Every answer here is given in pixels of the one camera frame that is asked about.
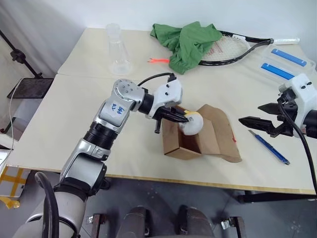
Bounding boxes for thin white wire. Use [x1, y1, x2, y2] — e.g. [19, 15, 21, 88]
[0, 81, 24, 152]

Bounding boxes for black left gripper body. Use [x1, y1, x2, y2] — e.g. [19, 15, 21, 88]
[154, 106, 178, 134]

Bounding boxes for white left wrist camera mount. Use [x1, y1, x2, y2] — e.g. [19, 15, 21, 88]
[146, 79, 184, 120]

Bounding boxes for black tennis racket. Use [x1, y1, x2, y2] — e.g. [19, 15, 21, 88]
[198, 30, 300, 67]

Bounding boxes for blue bar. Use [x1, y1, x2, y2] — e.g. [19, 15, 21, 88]
[261, 62, 295, 81]
[271, 48, 307, 66]

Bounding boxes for brown cardboard box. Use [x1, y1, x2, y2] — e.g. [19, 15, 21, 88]
[162, 104, 243, 164]

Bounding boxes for clear plastic flask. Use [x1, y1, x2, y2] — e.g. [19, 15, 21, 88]
[106, 23, 133, 76]

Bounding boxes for blue pen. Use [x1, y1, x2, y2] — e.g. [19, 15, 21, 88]
[248, 129, 291, 166]

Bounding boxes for black tripod stand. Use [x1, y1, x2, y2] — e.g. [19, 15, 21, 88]
[0, 29, 44, 79]

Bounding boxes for black table frame bar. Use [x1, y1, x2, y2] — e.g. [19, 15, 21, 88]
[237, 190, 317, 204]

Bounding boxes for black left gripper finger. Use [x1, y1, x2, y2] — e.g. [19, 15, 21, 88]
[172, 106, 190, 119]
[164, 113, 188, 123]

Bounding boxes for yellow taped box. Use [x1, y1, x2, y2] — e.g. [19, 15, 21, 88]
[0, 166, 26, 199]

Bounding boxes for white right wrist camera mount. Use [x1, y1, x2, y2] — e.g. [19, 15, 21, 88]
[278, 73, 317, 125]

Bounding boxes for clear plastic case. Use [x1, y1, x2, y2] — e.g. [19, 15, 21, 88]
[256, 44, 317, 83]

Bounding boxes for green cloth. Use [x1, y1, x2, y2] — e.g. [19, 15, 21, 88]
[150, 21, 223, 75]

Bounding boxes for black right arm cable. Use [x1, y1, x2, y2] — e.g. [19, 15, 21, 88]
[276, 98, 317, 197]

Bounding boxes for metal floor bracket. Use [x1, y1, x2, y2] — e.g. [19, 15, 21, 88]
[86, 213, 107, 238]
[221, 215, 246, 238]

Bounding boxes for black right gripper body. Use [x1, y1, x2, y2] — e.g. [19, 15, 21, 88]
[268, 90, 302, 138]

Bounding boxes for orange red clip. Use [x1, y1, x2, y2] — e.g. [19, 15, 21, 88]
[148, 58, 170, 65]

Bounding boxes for dark rounded shape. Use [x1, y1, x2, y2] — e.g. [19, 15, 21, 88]
[177, 205, 215, 238]
[124, 205, 152, 238]

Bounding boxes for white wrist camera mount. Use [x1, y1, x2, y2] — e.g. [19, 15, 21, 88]
[146, 79, 184, 120]
[278, 73, 317, 125]

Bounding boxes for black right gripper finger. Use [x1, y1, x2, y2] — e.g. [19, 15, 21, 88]
[257, 101, 282, 116]
[238, 116, 276, 136]

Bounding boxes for white and yellow toy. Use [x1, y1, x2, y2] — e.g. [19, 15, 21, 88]
[178, 110, 204, 136]

